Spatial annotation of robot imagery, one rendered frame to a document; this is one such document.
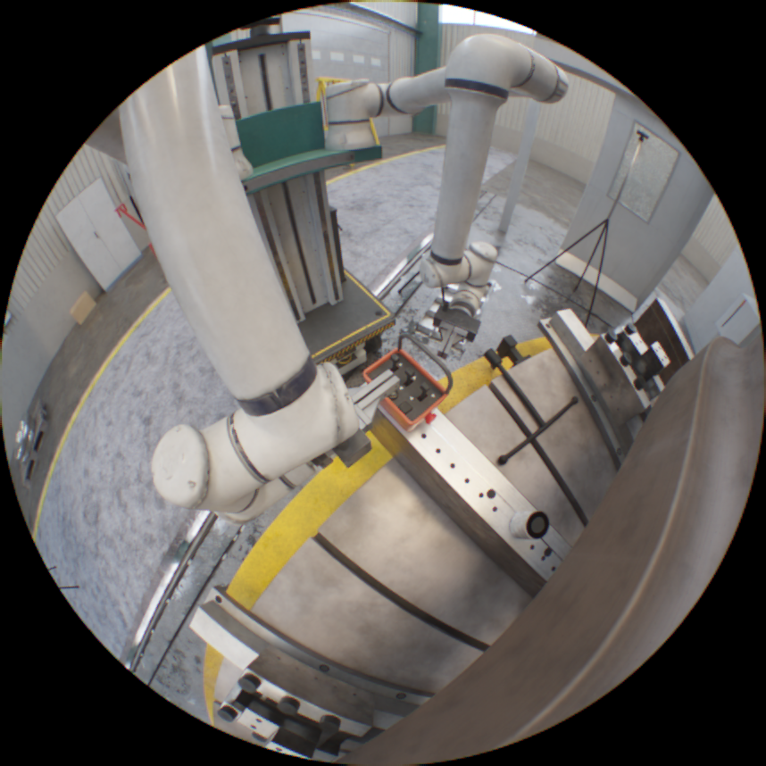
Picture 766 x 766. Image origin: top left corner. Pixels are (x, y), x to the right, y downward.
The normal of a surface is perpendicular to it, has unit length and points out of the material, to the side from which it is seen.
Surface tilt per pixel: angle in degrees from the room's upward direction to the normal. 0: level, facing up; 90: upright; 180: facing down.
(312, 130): 90
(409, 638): 0
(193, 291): 66
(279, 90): 90
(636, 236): 90
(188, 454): 2
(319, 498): 0
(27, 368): 90
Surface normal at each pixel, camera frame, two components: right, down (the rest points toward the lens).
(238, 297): 0.56, 0.39
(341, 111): -0.17, 0.87
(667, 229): -0.51, 0.76
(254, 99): 0.58, 0.72
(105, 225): 0.86, 0.45
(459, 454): 0.00, -0.47
